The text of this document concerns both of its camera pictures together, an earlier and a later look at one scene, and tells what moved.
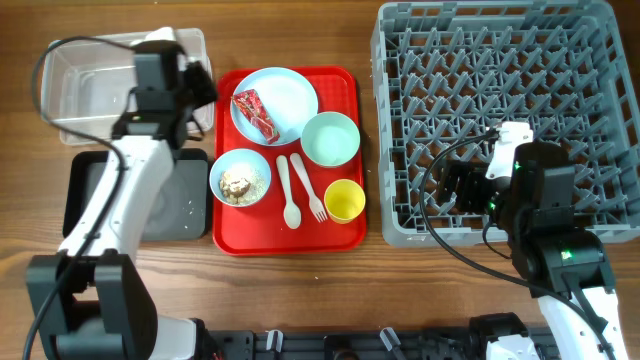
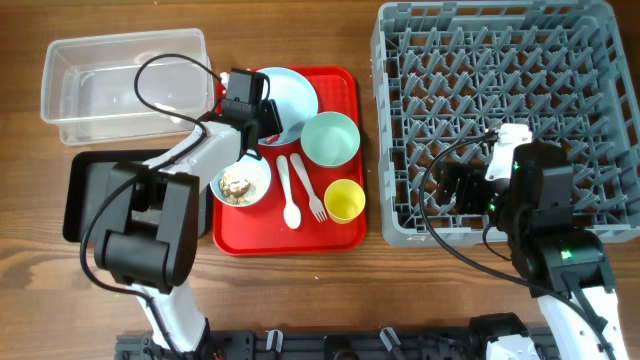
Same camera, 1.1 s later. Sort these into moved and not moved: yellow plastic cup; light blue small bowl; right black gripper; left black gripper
Moved: left black gripper
Not moved: yellow plastic cup; right black gripper; light blue small bowl
